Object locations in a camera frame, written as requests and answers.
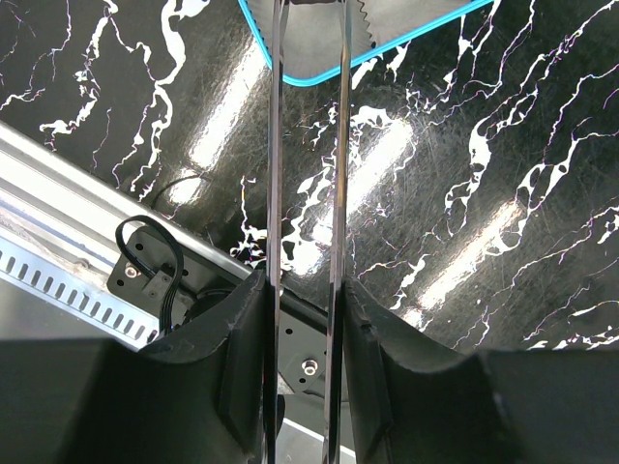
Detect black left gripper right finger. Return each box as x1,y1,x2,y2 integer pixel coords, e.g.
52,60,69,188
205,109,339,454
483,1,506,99
344,280,618,463

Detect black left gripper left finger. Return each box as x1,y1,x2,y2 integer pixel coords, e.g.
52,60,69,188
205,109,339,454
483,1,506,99
1,271,266,463

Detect blue chocolate tin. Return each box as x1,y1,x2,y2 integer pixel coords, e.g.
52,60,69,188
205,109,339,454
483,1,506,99
236,0,494,88

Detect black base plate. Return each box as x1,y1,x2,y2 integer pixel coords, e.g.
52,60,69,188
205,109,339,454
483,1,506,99
106,225,327,398

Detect aluminium frame rail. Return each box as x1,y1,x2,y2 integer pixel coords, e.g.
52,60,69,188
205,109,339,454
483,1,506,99
0,120,252,349

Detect metal tongs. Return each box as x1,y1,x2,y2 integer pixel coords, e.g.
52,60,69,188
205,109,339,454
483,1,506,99
267,1,351,463

